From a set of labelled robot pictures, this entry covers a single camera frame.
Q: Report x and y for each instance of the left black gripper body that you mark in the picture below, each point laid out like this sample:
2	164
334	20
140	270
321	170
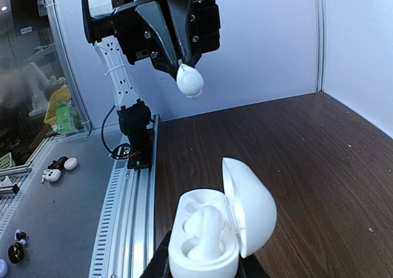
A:
207	25

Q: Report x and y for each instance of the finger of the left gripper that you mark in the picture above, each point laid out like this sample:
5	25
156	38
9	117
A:
182	17
157	39

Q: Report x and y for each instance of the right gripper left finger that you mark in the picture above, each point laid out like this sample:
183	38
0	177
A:
158	266

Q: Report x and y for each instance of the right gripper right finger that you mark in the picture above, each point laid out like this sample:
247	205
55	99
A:
250	267

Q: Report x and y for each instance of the white earbud charging case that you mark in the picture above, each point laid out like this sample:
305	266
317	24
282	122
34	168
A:
249	217

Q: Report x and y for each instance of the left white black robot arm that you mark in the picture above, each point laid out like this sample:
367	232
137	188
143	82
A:
100	33

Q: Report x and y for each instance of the beige earbud case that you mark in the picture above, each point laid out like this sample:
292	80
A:
70	164

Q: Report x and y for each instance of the white stem earbuds case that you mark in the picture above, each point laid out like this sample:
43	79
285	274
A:
51	175

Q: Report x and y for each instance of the black gold earbud case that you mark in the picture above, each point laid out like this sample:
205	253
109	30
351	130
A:
16	253

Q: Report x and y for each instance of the front aluminium rail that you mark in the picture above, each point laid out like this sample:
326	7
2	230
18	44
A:
125	237

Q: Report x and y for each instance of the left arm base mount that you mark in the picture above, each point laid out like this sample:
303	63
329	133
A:
139	149

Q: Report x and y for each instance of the left aluminium frame post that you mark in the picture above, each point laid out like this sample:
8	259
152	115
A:
321	29

